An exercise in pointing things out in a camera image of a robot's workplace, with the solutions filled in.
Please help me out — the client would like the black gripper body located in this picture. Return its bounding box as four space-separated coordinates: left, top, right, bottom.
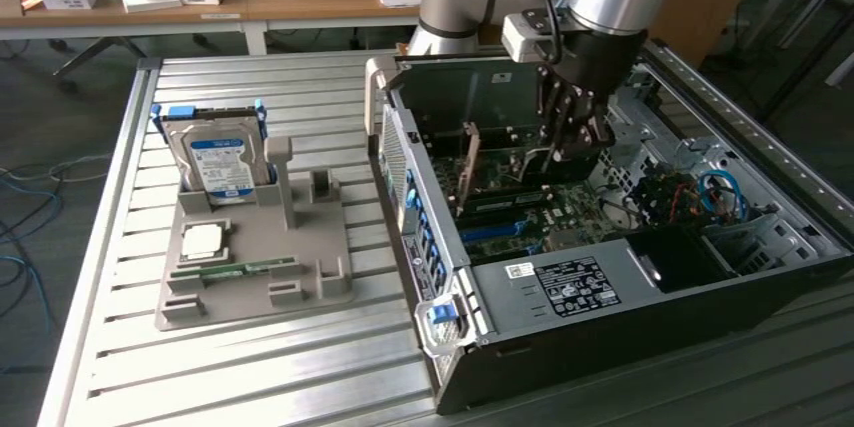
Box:
539 26 648 98

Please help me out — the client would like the black graphics card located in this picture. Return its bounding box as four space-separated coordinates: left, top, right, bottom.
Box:
456 120 605 216

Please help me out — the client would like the green motherboard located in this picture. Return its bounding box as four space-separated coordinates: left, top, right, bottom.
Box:
425 129 635 266

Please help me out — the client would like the black installed RAM stick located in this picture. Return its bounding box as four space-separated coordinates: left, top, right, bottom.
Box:
462 188 545 214

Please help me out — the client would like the grey chipset heatsink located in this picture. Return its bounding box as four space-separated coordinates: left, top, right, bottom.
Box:
545 231 589 252

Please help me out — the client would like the grey power supply unit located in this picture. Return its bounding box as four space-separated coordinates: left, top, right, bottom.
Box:
469 239 659 336

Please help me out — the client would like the blue case latch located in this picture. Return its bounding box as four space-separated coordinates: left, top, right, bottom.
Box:
429 299 462 327

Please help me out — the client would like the black open PC case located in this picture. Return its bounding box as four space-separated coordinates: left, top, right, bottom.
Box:
362 39 854 416

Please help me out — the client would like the grey parts rack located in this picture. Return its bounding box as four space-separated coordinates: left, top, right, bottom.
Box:
152 135 354 333

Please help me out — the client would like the green RAM stick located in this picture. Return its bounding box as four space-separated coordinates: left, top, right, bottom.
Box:
169 256 296 282

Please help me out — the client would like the silver CPU chip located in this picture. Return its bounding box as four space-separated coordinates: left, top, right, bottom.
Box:
176 223 232 264

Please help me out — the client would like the wooden desk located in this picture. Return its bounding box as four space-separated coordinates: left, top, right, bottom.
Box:
0 0 612 56

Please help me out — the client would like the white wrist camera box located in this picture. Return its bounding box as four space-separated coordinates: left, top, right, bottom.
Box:
500 9 568 64

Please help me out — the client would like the black camera cable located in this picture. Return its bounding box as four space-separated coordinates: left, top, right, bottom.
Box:
537 0 569 66

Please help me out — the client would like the black and red wire bundle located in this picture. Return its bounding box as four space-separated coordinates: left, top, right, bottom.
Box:
631 174 709 227

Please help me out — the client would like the blue data wire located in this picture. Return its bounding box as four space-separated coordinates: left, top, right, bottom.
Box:
696 169 749 224

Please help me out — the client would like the hard disk with blue bracket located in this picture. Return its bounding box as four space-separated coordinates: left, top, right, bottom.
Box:
148 99 268 208

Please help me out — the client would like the blue floor cable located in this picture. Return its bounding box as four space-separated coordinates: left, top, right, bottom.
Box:
0 166 65 373

